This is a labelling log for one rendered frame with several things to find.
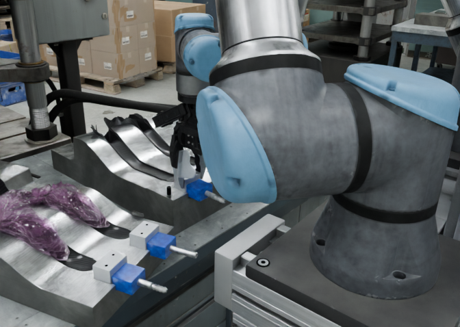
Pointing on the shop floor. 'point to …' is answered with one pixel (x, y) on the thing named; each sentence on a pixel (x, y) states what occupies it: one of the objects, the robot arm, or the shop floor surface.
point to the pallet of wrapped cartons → (118, 46)
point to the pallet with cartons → (165, 37)
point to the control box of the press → (69, 35)
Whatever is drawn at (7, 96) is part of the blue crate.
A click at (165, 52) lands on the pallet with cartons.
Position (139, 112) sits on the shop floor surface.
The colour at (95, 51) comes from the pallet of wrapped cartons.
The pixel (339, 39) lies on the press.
